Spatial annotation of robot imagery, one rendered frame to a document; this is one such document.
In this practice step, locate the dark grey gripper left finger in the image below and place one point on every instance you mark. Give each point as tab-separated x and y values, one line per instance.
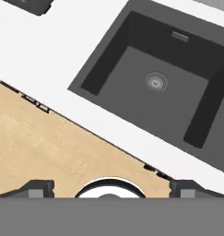
36	188

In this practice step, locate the dark grey kitchen sink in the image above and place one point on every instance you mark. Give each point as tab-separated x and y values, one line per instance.
156	83

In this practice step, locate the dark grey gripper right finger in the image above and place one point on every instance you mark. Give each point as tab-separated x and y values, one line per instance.
186	188

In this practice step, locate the dark grey appliance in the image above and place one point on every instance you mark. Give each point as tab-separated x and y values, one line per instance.
32	6

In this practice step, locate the white and black round object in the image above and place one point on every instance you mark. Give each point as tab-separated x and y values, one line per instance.
110	188

